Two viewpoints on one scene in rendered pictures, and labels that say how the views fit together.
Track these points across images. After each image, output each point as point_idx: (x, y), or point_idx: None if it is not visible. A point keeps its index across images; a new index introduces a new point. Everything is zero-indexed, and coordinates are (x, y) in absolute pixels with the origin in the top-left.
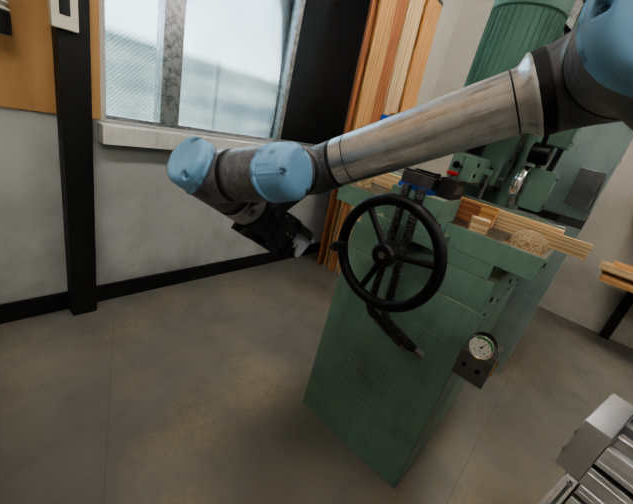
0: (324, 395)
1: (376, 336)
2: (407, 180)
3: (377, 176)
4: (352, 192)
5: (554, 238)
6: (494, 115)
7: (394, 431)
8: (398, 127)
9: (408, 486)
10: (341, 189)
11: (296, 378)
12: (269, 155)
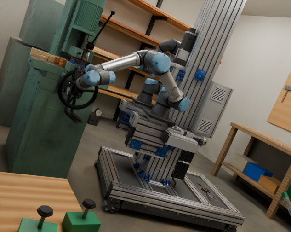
0: (26, 163)
1: (55, 123)
2: (76, 62)
3: (35, 52)
4: (41, 64)
5: None
6: (133, 64)
7: (65, 158)
8: (119, 64)
9: (67, 178)
10: (34, 62)
11: None
12: (112, 75)
